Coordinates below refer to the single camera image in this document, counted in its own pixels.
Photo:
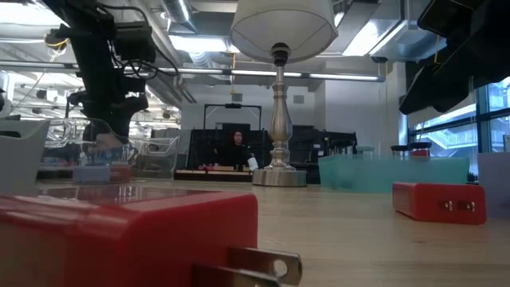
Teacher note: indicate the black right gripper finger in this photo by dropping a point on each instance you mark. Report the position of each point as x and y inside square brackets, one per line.
[434, 89]
[450, 16]

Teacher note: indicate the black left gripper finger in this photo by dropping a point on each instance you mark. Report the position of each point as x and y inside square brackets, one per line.
[101, 126]
[133, 107]

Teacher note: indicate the red charger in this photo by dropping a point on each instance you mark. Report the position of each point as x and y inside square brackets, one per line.
[121, 174]
[422, 201]
[119, 239]

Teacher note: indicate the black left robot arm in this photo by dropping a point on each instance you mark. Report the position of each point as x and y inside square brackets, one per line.
[79, 16]

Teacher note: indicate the light blue charger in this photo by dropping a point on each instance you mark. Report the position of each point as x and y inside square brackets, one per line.
[91, 174]

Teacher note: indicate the window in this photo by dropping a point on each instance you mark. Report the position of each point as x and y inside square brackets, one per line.
[450, 135]

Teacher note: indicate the black ceiling sensor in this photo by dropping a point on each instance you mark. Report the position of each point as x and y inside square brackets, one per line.
[57, 40]

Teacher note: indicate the clear plastic bin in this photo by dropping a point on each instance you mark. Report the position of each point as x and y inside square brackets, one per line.
[159, 159]

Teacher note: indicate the grey plastic bin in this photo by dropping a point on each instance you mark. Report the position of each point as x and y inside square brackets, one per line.
[24, 159]

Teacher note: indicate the teal plastic tray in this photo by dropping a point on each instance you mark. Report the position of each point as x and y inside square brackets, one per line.
[398, 175]

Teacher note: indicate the background wooden workbench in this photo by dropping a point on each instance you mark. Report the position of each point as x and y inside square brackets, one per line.
[199, 174]

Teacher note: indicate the person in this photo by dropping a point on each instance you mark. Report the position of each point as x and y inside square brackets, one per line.
[237, 153]

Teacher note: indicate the white lamp tag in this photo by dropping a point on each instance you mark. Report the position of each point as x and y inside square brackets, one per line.
[253, 163]

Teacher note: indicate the table lamp white shade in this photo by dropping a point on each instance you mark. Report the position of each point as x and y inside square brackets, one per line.
[279, 24]

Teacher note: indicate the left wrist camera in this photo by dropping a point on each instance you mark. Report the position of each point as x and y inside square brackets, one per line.
[135, 42]

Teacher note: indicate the black gantry frame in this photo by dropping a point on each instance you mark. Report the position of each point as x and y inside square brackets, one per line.
[233, 105]

